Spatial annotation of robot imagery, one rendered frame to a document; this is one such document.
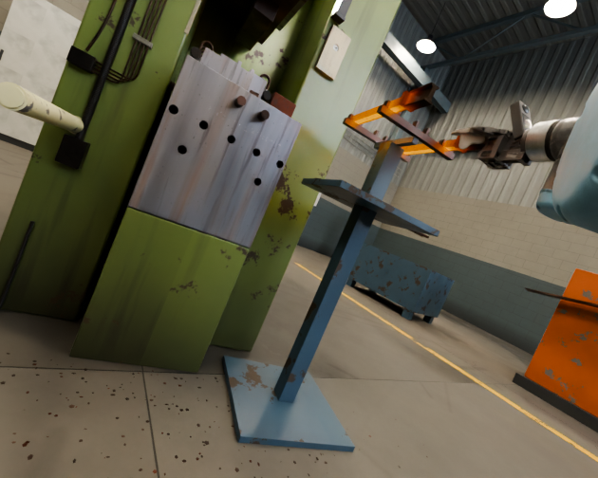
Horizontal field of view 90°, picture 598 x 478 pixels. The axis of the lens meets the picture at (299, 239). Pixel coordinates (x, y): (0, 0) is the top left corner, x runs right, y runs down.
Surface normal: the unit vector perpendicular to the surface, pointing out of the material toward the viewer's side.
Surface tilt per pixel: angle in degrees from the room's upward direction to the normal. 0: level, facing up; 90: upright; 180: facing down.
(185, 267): 90
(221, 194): 90
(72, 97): 90
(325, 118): 90
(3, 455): 0
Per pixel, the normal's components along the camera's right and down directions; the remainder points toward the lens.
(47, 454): 0.39, -0.92
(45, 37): 0.51, 0.27
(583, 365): -0.76, -0.29
